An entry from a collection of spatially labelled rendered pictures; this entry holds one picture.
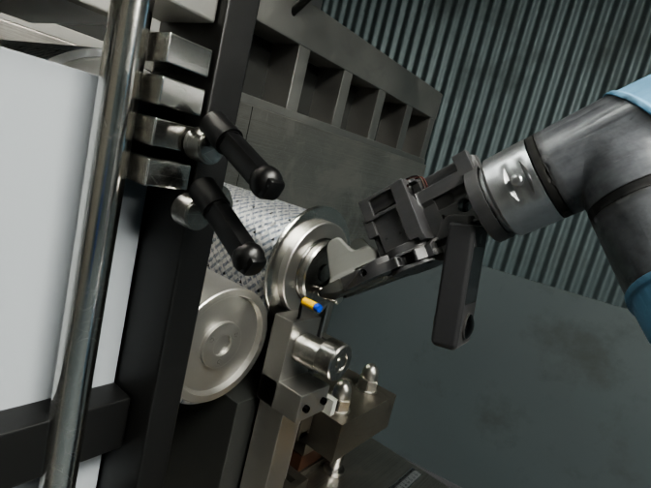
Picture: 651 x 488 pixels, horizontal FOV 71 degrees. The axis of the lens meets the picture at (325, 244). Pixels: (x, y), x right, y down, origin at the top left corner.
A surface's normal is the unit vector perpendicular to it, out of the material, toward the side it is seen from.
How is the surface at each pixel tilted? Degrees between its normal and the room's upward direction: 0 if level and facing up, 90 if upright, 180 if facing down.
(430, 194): 90
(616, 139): 77
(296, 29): 90
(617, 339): 90
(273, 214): 37
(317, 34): 90
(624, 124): 82
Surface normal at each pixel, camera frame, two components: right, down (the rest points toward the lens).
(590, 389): -0.45, 0.04
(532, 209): -0.23, 0.61
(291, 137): 0.77, 0.29
